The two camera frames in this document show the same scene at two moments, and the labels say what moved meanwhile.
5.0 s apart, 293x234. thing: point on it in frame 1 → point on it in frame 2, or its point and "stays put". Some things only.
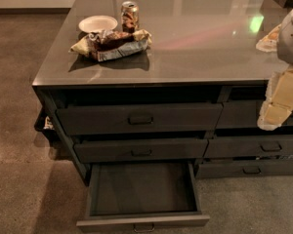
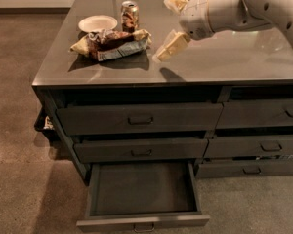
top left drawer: (138, 118) stays put
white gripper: (291, 38) → (195, 17)
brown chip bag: (108, 45) stays put
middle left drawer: (142, 150) stays put
